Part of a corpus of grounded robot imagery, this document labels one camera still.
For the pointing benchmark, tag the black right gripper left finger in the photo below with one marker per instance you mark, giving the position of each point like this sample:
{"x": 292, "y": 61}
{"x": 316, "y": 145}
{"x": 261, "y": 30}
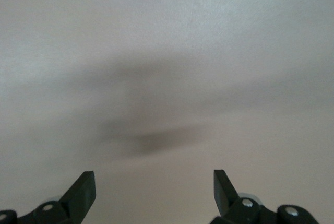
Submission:
{"x": 78, "y": 200}

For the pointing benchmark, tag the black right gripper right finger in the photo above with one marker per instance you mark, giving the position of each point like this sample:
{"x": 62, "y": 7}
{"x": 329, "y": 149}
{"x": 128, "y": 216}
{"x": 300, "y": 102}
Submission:
{"x": 227, "y": 200}

